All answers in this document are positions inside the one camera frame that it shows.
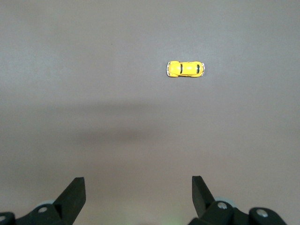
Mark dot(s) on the yellow beetle toy car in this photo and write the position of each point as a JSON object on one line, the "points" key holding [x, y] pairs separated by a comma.
{"points": [[187, 69]]}

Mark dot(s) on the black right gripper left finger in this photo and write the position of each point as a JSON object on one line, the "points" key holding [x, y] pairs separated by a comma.
{"points": [[68, 201]]}

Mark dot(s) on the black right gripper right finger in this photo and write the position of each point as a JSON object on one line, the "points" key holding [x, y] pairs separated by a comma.
{"points": [[201, 199]]}

